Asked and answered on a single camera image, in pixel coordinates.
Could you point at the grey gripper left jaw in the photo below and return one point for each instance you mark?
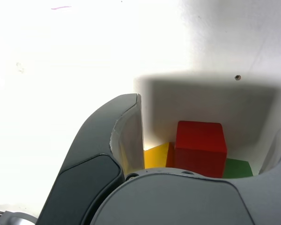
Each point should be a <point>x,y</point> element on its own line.
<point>89,145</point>

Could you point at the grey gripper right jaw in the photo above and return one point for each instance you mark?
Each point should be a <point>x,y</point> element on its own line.
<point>178,201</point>

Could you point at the yellow cube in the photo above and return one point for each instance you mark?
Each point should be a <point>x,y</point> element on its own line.
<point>157,157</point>

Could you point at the red cube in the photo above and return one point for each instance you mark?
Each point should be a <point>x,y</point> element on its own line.
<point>199,147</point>

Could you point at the green cube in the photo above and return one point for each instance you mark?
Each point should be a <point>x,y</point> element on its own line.
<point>237,168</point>

